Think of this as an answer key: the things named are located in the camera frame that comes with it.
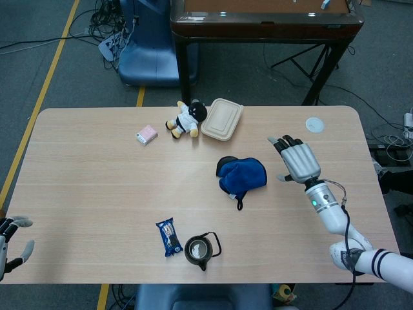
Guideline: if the beige lidded food container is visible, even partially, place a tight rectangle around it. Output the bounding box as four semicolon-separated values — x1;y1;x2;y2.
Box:
200;98;244;142

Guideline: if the yellow toy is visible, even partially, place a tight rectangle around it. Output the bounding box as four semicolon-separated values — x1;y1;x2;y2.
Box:
270;284;298;304

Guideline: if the black metal floor frame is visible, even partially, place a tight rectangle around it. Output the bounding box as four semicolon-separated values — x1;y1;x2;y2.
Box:
367;138;413;167

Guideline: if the black trouser leg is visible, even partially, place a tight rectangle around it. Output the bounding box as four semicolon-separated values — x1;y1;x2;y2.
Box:
374;158;413;194

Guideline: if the black tripod stand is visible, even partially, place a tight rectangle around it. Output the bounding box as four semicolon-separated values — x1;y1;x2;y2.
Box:
270;43;339;87

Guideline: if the white power strip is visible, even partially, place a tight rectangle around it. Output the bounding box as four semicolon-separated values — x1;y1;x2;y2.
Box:
403;112;413;140

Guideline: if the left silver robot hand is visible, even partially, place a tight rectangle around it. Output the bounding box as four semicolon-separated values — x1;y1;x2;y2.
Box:
0;215;35;281

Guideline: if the blue cookie packet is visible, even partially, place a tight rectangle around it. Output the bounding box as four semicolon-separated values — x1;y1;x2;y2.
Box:
156;218;184;258

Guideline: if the blue robot torso base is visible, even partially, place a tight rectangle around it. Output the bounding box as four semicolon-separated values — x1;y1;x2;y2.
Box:
134;284;274;310

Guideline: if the black and white plush doll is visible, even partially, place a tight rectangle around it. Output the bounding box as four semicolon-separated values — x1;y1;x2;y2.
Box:
165;99;209;140

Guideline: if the blue oven mitt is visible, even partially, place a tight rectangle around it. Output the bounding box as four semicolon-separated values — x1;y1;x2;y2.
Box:
215;156;268;211

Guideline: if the black cable bundle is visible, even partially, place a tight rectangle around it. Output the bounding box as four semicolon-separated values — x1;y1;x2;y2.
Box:
86;0;136;70

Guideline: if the white coiled cable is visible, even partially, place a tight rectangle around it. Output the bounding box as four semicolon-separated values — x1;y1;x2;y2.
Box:
383;134;413;161

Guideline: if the white round grommet cover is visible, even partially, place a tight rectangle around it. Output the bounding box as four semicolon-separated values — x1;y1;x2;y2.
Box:
305;116;325;134

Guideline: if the grey floor cable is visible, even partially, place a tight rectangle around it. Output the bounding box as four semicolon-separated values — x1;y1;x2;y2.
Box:
0;27;97;54

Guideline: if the white printed floor device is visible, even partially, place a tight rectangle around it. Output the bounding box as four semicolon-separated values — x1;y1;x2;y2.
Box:
98;34;125;62

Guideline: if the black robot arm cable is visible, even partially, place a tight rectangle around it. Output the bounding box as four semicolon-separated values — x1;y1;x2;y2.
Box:
322;178;359;310

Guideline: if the dark teapot with handle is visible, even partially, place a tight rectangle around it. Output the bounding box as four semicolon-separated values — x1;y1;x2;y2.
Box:
183;231;223;272

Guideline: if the blue mobile robot base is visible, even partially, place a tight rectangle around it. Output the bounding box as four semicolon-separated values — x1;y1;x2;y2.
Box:
117;0;198;87

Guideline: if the pink tissue pack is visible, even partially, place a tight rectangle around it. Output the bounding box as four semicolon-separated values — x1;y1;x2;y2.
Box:
134;124;159;147

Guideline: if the dark wooden side table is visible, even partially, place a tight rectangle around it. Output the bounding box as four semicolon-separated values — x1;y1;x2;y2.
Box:
170;0;365;107

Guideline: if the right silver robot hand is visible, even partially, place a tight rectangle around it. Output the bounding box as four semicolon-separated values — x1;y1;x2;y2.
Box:
267;134;322;185

